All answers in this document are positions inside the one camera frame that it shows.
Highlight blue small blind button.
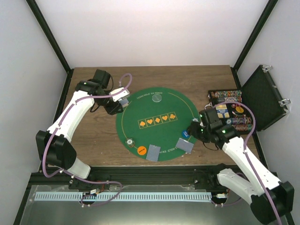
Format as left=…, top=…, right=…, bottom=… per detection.
left=182, top=130, right=190, bottom=138

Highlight blue playing card deck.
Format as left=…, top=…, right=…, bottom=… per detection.
left=119, top=99, right=129, bottom=108

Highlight dealt cards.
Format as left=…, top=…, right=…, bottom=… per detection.
left=146, top=144, right=161, bottom=162
left=175, top=138, right=194, bottom=154

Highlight stack of poker chips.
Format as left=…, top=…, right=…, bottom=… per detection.
left=126, top=138, right=135, bottom=148

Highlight clear dealer button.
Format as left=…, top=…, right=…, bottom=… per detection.
left=152, top=93, right=162, bottom=103

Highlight orange big blind button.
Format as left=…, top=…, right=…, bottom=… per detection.
left=137, top=146, right=147, bottom=156

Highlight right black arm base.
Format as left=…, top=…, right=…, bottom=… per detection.
left=193, top=173, right=228, bottom=191

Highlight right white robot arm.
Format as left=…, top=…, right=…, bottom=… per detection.
left=187, top=108, right=294, bottom=225

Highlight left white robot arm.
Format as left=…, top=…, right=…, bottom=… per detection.
left=36, top=69, right=130, bottom=189

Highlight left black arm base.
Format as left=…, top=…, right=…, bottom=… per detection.
left=68, top=175, right=111, bottom=190

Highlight boxed card deck in case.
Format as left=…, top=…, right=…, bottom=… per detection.
left=215, top=104, right=230, bottom=119

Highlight round green poker mat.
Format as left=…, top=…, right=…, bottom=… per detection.
left=116, top=87, right=200, bottom=162

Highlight bottom chip row in case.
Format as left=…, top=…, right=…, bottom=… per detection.
left=232, top=124, right=253, bottom=133

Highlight chip row in case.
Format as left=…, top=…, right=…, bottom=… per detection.
left=210, top=90, right=242, bottom=98
left=217, top=96, right=242, bottom=104
left=232, top=124, right=253, bottom=133
left=225, top=117, right=252, bottom=125

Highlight top chip row in case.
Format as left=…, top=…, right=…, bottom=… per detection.
left=210, top=90, right=242, bottom=98

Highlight black poker set case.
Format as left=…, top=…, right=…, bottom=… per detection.
left=208, top=65, right=291, bottom=131

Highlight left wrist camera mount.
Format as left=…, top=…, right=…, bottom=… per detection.
left=109, top=87, right=130, bottom=102

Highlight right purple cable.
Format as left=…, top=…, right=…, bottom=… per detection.
left=212, top=101, right=283, bottom=225

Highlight purple cable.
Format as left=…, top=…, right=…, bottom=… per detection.
left=212, top=101, right=283, bottom=225
left=41, top=73, right=132, bottom=208

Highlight black aluminium frame rail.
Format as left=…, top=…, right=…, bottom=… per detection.
left=30, top=165, right=277, bottom=186

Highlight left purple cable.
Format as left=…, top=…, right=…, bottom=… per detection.
left=41, top=73, right=132, bottom=208

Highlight light blue slotted cable duct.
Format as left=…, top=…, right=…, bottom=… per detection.
left=34, top=192, right=212, bottom=203

